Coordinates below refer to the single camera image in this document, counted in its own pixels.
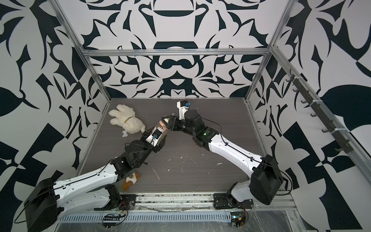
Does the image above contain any cream bottle collar with straw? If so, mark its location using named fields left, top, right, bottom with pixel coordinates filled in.
left=161, top=113, right=174, bottom=127

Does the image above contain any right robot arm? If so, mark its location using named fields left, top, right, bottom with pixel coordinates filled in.
left=162, top=110, right=284, bottom=205

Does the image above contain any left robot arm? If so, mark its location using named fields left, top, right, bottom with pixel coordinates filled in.
left=24, top=125, right=167, bottom=232

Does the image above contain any white plush dog toy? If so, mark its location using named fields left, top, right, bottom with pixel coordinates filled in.
left=108, top=104, right=146, bottom=138

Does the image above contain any small brown white plush toy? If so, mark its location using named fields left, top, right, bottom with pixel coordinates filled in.
left=122, top=173, right=142, bottom=191

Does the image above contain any left electronics board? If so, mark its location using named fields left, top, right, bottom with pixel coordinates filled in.
left=101, top=214, right=126, bottom=228

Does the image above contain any electronics board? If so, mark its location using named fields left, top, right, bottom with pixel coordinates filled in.
left=231, top=211, right=249, bottom=228
left=101, top=214, right=126, bottom=228

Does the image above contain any right electronics board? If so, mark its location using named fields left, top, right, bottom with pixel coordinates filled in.
left=231, top=211, right=249, bottom=228

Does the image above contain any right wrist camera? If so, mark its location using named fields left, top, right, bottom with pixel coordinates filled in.
left=176, top=100, right=190, bottom=120

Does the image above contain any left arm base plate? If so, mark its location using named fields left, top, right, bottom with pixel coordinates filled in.
left=94, top=194, right=137, bottom=211

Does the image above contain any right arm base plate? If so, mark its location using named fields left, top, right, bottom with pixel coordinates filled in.
left=213, top=193, right=254, bottom=210

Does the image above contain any white perforated cable duct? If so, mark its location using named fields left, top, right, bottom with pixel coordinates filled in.
left=60, top=211, right=231, bottom=223

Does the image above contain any black wall hook rack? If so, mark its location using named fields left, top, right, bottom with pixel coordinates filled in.
left=287, top=71, right=354, bottom=153

